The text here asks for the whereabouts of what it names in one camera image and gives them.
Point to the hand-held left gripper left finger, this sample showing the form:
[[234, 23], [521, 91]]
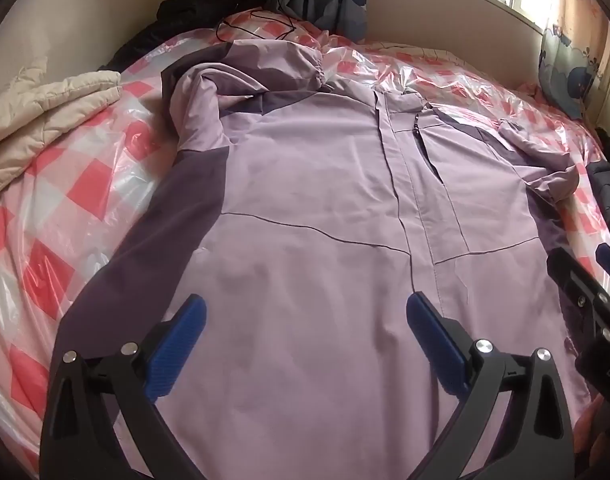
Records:
[[180, 340]]

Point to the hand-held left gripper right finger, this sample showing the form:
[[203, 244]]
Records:
[[435, 340]]

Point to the purple two-tone jacket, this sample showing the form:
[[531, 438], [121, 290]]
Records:
[[310, 210]]

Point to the person's right hand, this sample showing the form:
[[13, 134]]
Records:
[[599, 432]]

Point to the red checkered bed sheet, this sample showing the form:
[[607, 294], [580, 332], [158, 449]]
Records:
[[85, 185]]

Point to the beige quilted jacket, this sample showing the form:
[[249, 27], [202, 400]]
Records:
[[35, 105]]

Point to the beige headboard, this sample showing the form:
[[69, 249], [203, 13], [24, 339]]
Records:
[[435, 15]]

